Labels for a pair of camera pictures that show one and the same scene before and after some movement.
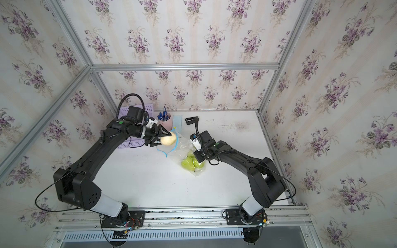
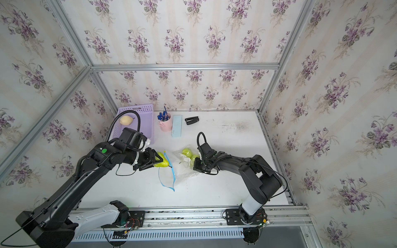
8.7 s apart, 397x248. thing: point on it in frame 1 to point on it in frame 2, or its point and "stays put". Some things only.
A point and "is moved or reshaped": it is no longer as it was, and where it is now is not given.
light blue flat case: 177,122 stays put
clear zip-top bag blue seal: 183,150 to 173,189
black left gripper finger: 152,143 to 147,166
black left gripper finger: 163,132 to 153,154
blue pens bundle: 165,117 stays put
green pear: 189,162 to 165,164
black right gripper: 199,158 to 196,166
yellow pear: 168,140 is moved or reshaped
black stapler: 191,120 stays put
